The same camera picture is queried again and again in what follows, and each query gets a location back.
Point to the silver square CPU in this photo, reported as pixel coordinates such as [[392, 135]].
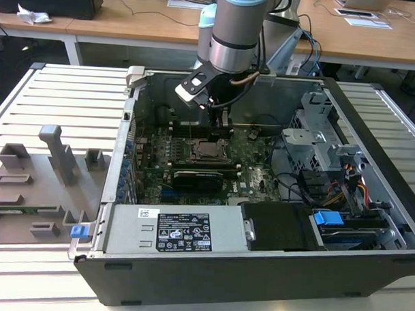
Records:
[[207, 149]]

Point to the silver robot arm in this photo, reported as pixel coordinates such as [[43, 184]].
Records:
[[236, 27]]

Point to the black CPU socket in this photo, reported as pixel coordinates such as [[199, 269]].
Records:
[[194, 152]]

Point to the blue expansion slot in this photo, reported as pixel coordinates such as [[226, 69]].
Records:
[[175, 195]]

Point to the round coin cell battery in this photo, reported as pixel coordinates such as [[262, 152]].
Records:
[[252, 134]]

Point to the white plastic stand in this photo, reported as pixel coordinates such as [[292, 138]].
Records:
[[294, 67]]

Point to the pale blue teach pendant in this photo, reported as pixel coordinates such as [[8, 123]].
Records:
[[286, 49]]

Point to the green motherboard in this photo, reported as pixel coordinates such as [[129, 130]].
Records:
[[254, 177]]

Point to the black graphics card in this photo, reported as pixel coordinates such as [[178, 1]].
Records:
[[196, 182]]

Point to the silver metal drive cage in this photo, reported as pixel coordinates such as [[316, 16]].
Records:
[[303, 145]]

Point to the wooden office desk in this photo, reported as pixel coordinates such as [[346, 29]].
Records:
[[130, 26]]

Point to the black plastic fan shroud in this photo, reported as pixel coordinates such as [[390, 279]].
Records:
[[276, 226]]

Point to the white paper sheet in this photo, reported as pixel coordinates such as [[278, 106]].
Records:
[[369, 23]]

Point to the blue disk carrier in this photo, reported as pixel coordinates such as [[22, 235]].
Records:
[[328, 219]]

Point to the silver power supply unit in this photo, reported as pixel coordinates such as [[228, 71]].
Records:
[[130, 228]]

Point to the silver laptop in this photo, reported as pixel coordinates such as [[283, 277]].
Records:
[[366, 1]]

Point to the black open PC case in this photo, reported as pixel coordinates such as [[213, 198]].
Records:
[[223, 282]]

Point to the black hard disk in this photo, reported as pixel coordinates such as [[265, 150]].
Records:
[[351, 239]]

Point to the blue plastic case latch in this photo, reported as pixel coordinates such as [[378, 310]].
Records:
[[79, 232]]

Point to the crumpled white paper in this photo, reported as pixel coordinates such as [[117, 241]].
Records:
[[31, 17]]

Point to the grey parts rack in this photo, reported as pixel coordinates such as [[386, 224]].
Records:
[[32, 197]]

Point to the green RAM stick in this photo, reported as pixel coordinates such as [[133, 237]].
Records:
[[28, 209]]

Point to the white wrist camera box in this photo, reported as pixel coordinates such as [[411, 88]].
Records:
[[192, 88]]

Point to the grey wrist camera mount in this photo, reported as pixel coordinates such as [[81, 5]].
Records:
[[264, 79]]

